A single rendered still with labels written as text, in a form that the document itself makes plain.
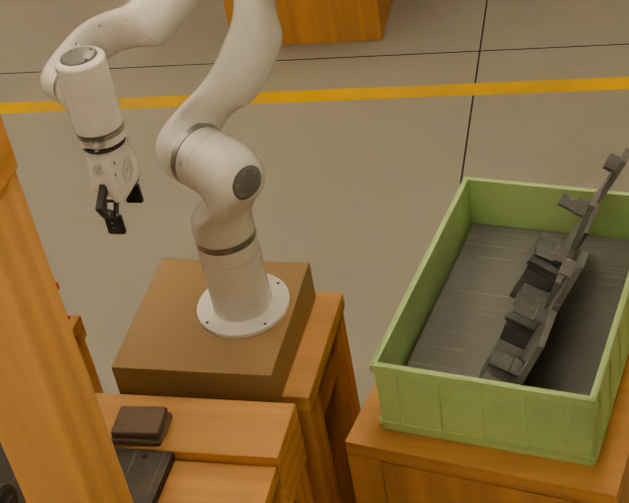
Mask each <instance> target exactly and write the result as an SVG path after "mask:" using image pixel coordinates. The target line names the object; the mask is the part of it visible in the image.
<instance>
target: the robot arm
mask: <svg viewBox="0 0 629 503"><path fill-rule="evenodd" d="M200 1H201V0H131V1H130V2H129V3H127V4H126V5H124V6H122V7H119V8H116V9H113V10H110V11H107V12H104V13H101V14H99V15H96V16H94V17H92V18H90V19H89V20H87V21H85V22H84V23H83V24H81V25H80V26H79V27H77V28H76V29H75V30H74V31H73V32H72V33H71V34H70V35H69V36H68V37H67V38H66V39H65V40H64V42H63V43H62V44H61V45H60V46H59V47H58V49H57V50H56V51H55V52H54V53H53V55H52V56H51V57H50V59H49V60H48V62H47V63H46V65H45V67H44V68H43V70H42V73H41V77H40V84H41V87H42V90H43V91H44V92H45V94H46V95H47V96H49V97H50V98H51V99H53V100H54V101H56V102H58V103H60V104H61V105H63V106H64V107H65V109H66V110H67V112H68V113H69V115H70V118H71V121H72V124H73V128H74V131H75V134H76V135H75V136H76V138H77V140H78V143H79V146H80V147H81V148H83V150H84V151H85V152H86V157H87V163H88V168H89V173H90V177H91V181H92V185H93V189H94V192H95V195H96V197H97V202H96V206H95V210H96V212H97V213H98V214H99V215H100V216H101V217H102V218H104V219H105V223H106V226H107V229H108V232H109V234H111V235H124V234H125V233H126V228H125V224H124V221H123V218H122V215H119V203H123V202H124V201H127V203H142V202H143V201H144V198H143V195H142V191H141V188H140V184H139V183H138V181H139V176H140V168H139V165H138V162H137V159H136V154H135V152H134V150H133V148H132V145H131V142H130V140H129V138H128V136H127V129H126V125H125V122H124V118H123V115H122V111H121V108H120V104H119V100H118V97H117V93H116V90H115V86H114V83H113V79H112V76H111V72H110V69H109V65H108V62H107V59H108V58H110V57H112V56H113V55H115V54H117V53H119V52H122V51H124V50H127V49H131V48H140V47H158V46H160V45H162V44H164V43H165V42H166V41H167V40H168V39H169V38H170V37H171V36H172V35H173V34H174V33H175V32H176V30H177V29H178V28H179V27H180V26H181V24H182V23H183V22H184V21H185V19H186V18H187V17H188V16H189V15H190V13H191V12H192V11H193V10H194V9H195V7H196V6H197V5H198V4H199V3H200ZM282 43H283V30H282V26H281V23H280V19H279V16H278V13H277V5H276V0H234V10H233V17H232V22H231V25H230V28H229V31H228V33H227V36H226V38H225V41H224V44H223V46H222V49H221V51H220V54H219V56H218V58H217V60H216V62H215V64H214V66H213V68H212V70H211V71H210V73H209V74H208V76H207V77H206V79H205V80H204V81H203V83H202V84H201V85H200V87H199V88H198V89H197V90H196V91H195V92H194V93H193V94H192V95H191V96H190V97H189V98H188V99H187V100H186V101H185V102H184V103H183V104H182V105H181V106H180V107H179V108H178V109H177V110H176V111H175V113H174V114H173V115H172V116H171V117H170V118H169V119H168V121H167V122H166V123H165V125H164V126H163V128H162V129H161V131H160V133H159V135H158V138H157V141H156V146H155V154H156V159H157V162H158V164H159V166H160V167H161V169H162V170H163V171H164V173H166V174H167V175H168V176H169V177H171V178H172V179H174V180H175V181H177V182H179V183H181V184H182V185H184V186H186V187H188V188H189V189H191V190H193V191H194V192H196V193H198V194H199V195H200V196H201V197H202V198H203V200H202V201H200V202H199V203H198V204H197V206H196V207H195V209H194V211H193V213H192V218H191V226H192V232H193V236H194V240H195V243H196V247H197V250H198V254H199V257H200V261H201V265H202V268H203V272H204V275H205V279H206V282H207V286H208V289H207V290H206V291H205V292H204V293H203V295H202V296H201V298H200V300H199V302H198V306H197V315H198V318H199V322H200V324H201V325H202V327H203V328H204V329H205V330H206V331H208V332H209V333H211V334H213V335H216V336H219V337H223V338H245V337H250V336H254V335H257V334H260V333H262V332H265V331H267V330H268V329H270V328H272V327H273V326H275V325H276V324H277V323H278V322H279V321H280V320H281V319H282V318H283V317H284V316H285V314H286V313H287V311H288V309H289V307H290V302H291V300H290V293H289V290H288V288H287V286H286V285H285V283H284V282H283V281H281V280H280V279H279V278H277V277H276V276H274V275H271V274H269V273H267V272H266V267H265V263H264V259H263V255H262V251H261V246H260V242H259V238H258V234H257V230H256V225H255V221H254V217H253V213H252V207H253V204H254V201H255V199H256V198H257V196H258V195H259V194H260V192H261V191H262V189H263V187H264V184H265V171H264V168H263V165H262V163H261V161H260V159H259V157H258V156H257V155H256V153H255V152H254V151H253V150H252V149H251V148H249V147H248V146H247V145H245V144H244V143H242V142H240V141H239V140H237V139H235V138H233V137H231V136H229V135H227V134H225V133H223V132H221V128H222V126H223V124H224V123H225V121H226V120H227V119H228V117H229V116H230V115H231V114H232V113H233V112H235V111H236V110H238V109H239V108H242V107H244V106H245V105H247V104H249V103H250V102H251V101H252V100H253V99H254V98H255V97H256V96H257V95H258V94H259V93H260V91H261V90H262V89H263V87H264V85H265V84H266V82H267V80H268V78H269V76H270V73H271V71H272V69H273V67H274V64H275V62H276V60H277V57H278V55H279V52H280V49H281V47H282ZM107 196H110V197H111V198H112V200H107ZM107 203H114V208H113V210H108V209H107Z"/></svg>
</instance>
